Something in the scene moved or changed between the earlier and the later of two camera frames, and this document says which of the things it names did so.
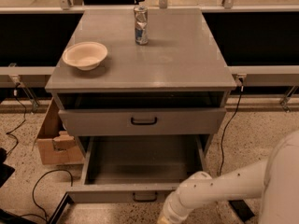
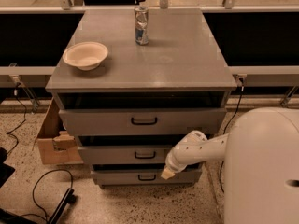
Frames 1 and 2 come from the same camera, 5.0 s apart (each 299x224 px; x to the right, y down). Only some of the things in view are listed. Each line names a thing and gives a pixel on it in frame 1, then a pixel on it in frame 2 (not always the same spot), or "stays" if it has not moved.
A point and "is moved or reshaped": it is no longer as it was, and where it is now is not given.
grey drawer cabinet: [142, 89] stays
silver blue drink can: [141, 24] stays
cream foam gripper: [168, 211] to [171, 166]
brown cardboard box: [56, 146] stays
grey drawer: [136, 169] is moved or reshaped
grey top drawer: [101, 121] stays
